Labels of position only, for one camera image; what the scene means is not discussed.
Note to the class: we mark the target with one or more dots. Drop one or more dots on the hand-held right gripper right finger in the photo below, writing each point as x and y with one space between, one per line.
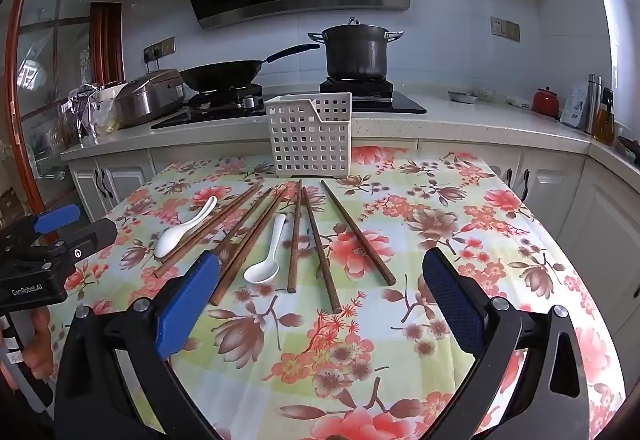
455 305

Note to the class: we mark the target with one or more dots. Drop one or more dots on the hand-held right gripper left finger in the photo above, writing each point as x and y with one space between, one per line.
190 305

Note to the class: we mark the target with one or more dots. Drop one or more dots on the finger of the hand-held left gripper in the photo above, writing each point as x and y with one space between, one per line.
57 218
90 237

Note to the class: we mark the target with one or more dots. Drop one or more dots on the brown wooden chopstick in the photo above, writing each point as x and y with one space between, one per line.
357 232
200 238
241 260
250 230
295 240
320 250
246 220

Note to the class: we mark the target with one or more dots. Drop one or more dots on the white ceramic spoon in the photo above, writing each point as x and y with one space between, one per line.
260 272
170 240

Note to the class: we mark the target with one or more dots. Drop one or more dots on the white perforated plastic basket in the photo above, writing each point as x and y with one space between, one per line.
305 139

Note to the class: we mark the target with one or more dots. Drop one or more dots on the person's left hand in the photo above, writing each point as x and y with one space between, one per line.
41 350

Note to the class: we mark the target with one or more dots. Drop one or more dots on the floral tablecloth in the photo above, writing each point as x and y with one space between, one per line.
400 345

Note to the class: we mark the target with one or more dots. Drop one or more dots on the crumpled foil bag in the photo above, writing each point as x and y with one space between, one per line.
85 112

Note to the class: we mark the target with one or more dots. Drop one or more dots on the silver rice cooker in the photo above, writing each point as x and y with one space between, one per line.
145 99

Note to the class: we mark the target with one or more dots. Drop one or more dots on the wooden glass door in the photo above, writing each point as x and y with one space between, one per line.
45 69

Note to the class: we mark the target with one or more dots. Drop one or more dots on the white corner base cabinet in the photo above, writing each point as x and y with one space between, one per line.
575 210

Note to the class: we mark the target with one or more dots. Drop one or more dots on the small grey dish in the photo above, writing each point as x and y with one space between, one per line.
462 96

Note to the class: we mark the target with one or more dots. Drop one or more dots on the black wok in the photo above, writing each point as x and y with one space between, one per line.
220 72

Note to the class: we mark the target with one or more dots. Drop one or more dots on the red enamel kettle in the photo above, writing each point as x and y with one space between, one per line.
545 103

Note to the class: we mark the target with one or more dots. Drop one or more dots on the black gas stove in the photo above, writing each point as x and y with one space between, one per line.
300 104

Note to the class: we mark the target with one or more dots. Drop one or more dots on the white printed packet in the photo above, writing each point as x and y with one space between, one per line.
574 105

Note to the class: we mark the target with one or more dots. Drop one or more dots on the amber oil bottle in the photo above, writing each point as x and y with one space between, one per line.
605 122

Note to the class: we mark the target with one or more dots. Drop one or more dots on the steel thermos bottle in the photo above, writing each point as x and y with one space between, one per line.
592 104

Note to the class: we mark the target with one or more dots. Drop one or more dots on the dark lidded stock pot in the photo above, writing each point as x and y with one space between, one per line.
357 52

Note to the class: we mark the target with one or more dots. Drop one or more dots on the gold wall outlet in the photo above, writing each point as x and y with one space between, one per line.
160 48

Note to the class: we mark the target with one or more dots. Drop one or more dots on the gold wall switch panel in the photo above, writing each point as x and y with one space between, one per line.
505 28

